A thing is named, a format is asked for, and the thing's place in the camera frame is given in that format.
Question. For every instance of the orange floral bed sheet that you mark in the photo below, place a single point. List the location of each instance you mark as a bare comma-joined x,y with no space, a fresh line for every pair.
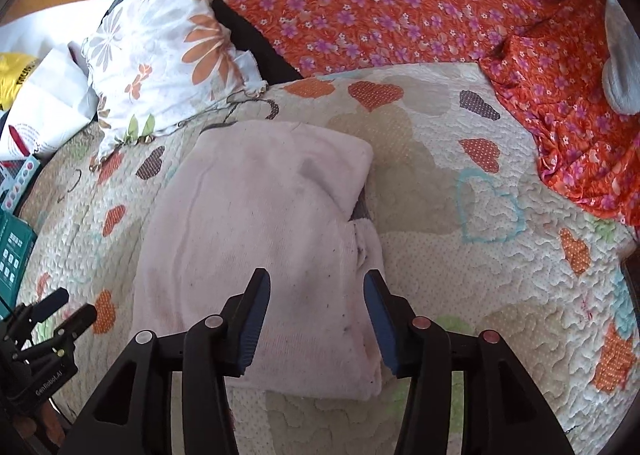
400,0

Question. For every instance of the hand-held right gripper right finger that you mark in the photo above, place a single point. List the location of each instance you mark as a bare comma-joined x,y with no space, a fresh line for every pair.
381,327

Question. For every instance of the yellow plastic bag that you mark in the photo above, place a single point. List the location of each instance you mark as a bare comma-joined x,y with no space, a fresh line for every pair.
12,80

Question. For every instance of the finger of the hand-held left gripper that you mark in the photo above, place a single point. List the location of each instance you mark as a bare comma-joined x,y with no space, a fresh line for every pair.
50,302
80,317

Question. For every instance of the white floral pillow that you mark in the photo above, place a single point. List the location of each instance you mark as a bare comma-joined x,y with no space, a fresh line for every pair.
160,65

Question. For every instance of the grey white cloth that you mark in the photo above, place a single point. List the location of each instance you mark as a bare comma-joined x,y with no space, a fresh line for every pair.
620,65

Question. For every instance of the quilted heart print bedspread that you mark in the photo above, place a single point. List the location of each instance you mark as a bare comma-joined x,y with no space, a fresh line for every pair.
450,285

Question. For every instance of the pale pink embroidered sweater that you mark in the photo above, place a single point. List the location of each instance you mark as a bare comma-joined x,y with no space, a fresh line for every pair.
250,215

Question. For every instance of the white paper bag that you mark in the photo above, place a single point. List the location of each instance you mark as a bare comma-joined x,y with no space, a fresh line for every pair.
45,100

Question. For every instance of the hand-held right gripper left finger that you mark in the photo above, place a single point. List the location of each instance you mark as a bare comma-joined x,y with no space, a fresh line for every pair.
255,320

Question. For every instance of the green cardboard box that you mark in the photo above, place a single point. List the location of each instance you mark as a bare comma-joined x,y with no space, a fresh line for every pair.
12,250

